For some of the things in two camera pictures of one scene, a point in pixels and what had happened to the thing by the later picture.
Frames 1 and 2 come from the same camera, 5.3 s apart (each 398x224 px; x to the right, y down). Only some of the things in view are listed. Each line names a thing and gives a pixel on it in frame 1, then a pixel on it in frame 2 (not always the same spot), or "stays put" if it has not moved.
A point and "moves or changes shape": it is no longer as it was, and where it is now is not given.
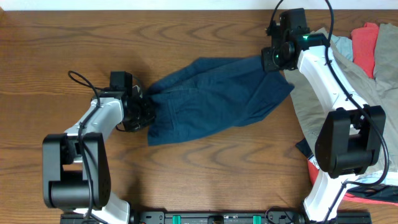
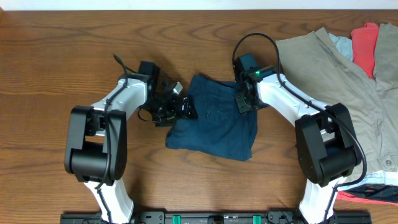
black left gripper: [150, 114] to [175, 113]
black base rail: [226, 217] stays put
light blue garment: [344, 45] stays put
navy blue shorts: [211, 92] moves or changes shape
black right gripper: [268, 65] to [243, 107]
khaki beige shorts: [310, 109] stays put
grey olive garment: [386, 56] stays put
